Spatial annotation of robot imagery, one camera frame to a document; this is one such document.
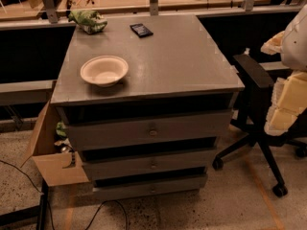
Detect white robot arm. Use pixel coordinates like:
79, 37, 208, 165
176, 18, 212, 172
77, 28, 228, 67
261, 5, 307, 136

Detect brown cardboard box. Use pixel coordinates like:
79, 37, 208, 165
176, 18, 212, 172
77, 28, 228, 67
20, 80, 90, 188

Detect black metal stand leg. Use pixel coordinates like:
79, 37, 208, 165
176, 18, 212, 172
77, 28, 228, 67
0, 180, 49, 230

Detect dark blue rxbar wrapper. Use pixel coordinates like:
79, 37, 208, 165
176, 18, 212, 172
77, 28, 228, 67
130, 23, 154, 38

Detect grey bottom drawer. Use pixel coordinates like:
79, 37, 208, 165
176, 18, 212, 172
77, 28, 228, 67
93, 173, 207, 200

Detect grey drawer cabinet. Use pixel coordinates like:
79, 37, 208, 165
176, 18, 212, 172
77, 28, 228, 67
51, 15, 244, 189

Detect black office chair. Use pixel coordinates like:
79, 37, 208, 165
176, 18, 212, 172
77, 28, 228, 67
212, 54, 307, 197

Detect grey middle drawer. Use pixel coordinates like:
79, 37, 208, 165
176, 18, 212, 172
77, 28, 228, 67
83, 149, 216, 181

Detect black floor cable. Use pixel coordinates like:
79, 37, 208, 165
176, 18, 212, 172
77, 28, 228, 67
83, 199, 130, 230

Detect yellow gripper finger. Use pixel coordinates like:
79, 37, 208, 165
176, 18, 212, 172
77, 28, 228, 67
260, 31, 284, 56
264, 71, 307, 136

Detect grey drawer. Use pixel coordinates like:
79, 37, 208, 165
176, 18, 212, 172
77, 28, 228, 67
93, 173, 207, 200
67, 109, 232, 150
83, 149, 216, 181

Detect white paper bowl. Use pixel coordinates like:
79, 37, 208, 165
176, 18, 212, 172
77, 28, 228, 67
80, 56, 129, 87

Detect grey top drawer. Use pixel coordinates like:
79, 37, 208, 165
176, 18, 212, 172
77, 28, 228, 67
67, 109, 232, 150

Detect green item in box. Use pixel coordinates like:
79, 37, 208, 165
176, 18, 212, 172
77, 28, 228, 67
56, 121, 66, 137

